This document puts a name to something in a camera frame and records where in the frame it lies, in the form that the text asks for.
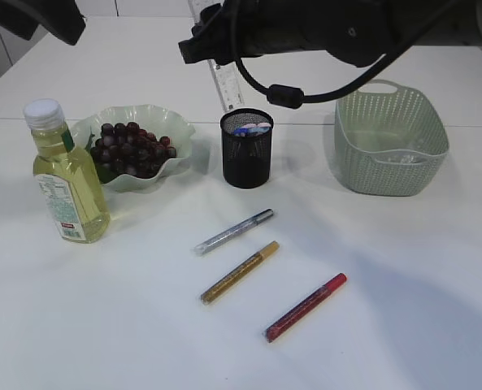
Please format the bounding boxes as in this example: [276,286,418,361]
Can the purple red grape bunch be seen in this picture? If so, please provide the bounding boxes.
[89,122,177,184]

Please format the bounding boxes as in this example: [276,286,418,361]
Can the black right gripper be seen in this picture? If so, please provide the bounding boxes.
[178,3,249,65]

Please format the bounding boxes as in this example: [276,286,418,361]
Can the silver glitter marker pen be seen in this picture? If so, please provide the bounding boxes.
[193,209,275,256]

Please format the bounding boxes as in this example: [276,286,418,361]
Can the red glitter marker pen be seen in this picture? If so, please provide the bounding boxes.
[264,273,348,343]

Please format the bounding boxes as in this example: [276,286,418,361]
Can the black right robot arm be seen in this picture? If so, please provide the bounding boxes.
[178,0,445,67]

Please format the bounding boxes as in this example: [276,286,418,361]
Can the gold glitter marker pen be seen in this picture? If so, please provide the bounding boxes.
[200,241,280,305]

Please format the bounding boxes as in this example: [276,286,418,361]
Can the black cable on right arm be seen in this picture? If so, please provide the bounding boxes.
[230,0,457,110]

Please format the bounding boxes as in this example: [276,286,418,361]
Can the blue scissors with sheath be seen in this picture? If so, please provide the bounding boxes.
[233,127,269,137]

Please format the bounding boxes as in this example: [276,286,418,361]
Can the pink scissors with sheath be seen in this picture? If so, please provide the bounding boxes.
[239,123,271,135]

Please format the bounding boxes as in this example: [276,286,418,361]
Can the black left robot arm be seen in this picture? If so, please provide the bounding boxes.
[0,0,85,46]

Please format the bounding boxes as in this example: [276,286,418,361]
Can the yellow tea plastic bottle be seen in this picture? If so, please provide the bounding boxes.
[24,98,111,244]

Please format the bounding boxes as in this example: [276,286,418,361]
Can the clear plastic ruler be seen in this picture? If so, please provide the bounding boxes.
[187,0,245,113]

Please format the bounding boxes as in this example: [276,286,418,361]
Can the light green wavy plate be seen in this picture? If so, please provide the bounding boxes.
[71,105,195,192]

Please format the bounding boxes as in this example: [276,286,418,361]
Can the black mesh pen cup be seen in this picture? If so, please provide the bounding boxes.
[219,108,274,189]

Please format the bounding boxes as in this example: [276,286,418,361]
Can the light green woven basket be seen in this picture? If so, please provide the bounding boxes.
[334,82,449,197]

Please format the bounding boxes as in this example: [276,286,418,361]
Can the clear plastic sheet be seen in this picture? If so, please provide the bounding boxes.
[377,150,427,165]

